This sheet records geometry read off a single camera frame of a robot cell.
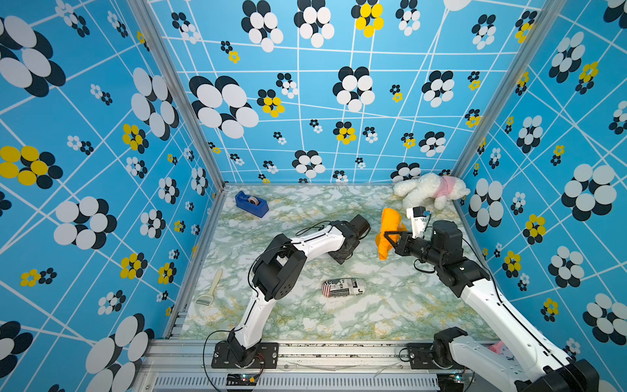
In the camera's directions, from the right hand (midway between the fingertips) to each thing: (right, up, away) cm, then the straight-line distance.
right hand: (389, 233), depth 76 cm
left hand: (-8, -8, +19) cm, 22 cm away
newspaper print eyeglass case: (-14, -20, +8) cm, 26 cm away
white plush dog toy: (+27, +17, +31) cm, 45 cm away
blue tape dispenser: (-52, +9, +29) cm, 60 cm away
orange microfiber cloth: (0, +3, -1) cm, 4 cm away
